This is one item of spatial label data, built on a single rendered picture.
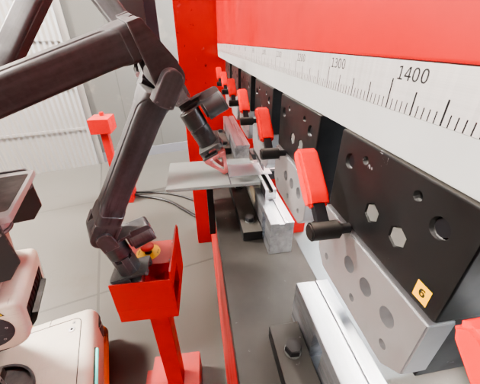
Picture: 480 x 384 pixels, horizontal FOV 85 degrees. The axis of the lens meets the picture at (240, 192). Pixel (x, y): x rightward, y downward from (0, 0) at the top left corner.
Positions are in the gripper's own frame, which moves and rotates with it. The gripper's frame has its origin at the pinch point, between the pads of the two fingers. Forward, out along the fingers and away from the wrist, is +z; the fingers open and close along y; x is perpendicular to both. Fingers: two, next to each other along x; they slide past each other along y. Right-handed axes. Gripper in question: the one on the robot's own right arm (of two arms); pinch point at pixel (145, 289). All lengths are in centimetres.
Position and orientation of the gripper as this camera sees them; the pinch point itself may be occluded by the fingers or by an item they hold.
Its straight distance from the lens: 85.6
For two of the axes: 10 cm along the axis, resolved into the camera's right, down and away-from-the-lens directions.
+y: 9.6, -2.7, -0.2
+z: 2.4, 8.2, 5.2
